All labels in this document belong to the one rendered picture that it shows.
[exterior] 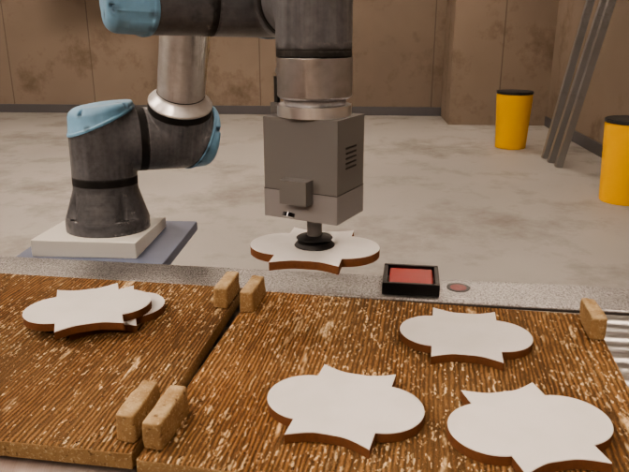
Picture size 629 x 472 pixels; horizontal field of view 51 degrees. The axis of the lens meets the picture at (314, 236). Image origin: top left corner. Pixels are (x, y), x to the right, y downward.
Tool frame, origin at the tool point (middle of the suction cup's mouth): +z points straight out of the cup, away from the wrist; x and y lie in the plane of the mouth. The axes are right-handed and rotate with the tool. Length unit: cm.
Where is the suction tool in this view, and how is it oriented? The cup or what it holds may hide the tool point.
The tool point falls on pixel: (314, 255)
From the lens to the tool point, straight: 71.3
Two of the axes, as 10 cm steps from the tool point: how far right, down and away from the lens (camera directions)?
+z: 0.0, 9.5, 3.0
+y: 8.8, 1.4, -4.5
